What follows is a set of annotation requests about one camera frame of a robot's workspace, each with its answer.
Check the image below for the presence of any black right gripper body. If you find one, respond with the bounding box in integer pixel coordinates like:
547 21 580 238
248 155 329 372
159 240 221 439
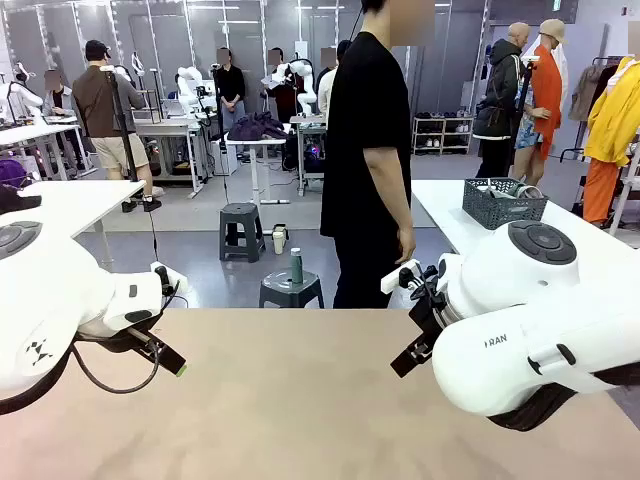
408 291 454 351

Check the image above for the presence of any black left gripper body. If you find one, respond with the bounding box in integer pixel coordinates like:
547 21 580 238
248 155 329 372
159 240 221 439
74 312 167 354

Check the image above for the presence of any person's right forearm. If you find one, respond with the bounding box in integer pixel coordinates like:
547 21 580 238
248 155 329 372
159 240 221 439
366 172 414 232

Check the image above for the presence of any dark grey plastic basket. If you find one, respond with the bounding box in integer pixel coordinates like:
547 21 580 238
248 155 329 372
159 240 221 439
462 177 549 231

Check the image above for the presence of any person's right hand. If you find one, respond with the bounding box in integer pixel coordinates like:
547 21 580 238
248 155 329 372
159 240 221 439
396 224 418 265

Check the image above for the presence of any white table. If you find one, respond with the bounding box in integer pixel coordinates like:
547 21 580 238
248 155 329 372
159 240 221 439
409 178 640 311
0 179 147 267

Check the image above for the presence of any dark grey plastic stool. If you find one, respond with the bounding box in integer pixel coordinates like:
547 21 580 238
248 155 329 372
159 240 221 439
258 269 326 310
218 202 267 264

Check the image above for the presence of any dark green bottle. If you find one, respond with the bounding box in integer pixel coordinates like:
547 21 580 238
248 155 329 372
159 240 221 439
289 247 305 286

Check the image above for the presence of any grey white cloth stack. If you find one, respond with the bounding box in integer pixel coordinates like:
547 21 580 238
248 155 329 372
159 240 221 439
474 181 545 201

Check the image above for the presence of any black cloth item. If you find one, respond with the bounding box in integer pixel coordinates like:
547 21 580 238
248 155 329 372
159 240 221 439
0 183 43 216

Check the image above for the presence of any white shoe rack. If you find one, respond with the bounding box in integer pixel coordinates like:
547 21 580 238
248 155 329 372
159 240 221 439
412 113 474 157

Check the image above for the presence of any purple bag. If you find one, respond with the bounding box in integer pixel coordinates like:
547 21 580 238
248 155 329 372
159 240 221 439
0 158 32 189

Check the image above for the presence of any person in black t-shirt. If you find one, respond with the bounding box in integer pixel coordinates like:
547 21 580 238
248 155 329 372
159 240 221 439
319 0 437 310

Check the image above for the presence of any white standing desk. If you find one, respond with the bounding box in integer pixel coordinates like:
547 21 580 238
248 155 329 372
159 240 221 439
224 134 292 207

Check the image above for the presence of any white work desk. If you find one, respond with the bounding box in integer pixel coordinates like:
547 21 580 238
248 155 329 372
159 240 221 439
0 118 99 182

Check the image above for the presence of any man in brown jacket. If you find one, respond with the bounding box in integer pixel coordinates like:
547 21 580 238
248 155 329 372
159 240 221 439
72 39 164 214

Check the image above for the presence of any seated person grey shirt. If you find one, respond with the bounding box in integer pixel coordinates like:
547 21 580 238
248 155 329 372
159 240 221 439
41 69 77 120

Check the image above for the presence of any purple cloth pile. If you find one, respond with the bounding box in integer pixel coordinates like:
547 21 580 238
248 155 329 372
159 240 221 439
227 111 292 142

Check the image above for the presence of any bystander in white shirt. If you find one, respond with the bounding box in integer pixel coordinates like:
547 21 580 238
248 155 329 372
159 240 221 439
316 47 340 125

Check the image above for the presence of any mannequin with orange shirt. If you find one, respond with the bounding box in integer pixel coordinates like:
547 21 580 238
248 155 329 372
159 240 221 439
512 18 570 187

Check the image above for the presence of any mannequin with yellow jacket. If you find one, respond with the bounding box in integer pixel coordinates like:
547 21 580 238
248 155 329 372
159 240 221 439
581 54 640 227

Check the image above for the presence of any bystander in dark top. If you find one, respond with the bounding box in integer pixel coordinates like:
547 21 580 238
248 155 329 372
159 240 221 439
262 47 302 124

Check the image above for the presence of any clothes rack with coat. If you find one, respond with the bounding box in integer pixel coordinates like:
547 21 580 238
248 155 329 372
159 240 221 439
558 56 624 162

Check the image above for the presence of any bystander in black clothes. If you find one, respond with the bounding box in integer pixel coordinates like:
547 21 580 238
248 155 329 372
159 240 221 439
213 47 248 132

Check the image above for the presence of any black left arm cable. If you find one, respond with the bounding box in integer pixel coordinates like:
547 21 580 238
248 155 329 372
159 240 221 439
71 279 182 395

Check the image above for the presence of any right arm wrist camera box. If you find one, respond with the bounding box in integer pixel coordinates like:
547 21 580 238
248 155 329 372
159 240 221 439
380 258 421 295

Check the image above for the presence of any black right arm cable sleeve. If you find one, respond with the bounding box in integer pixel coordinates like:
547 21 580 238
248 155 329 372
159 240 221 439
487 372 640 432

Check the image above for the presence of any black camera tripod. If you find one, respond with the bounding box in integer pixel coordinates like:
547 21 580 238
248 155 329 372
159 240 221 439
98 64 140 184

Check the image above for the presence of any black camera pole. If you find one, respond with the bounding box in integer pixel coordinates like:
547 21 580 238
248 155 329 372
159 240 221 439
514 53 542 132

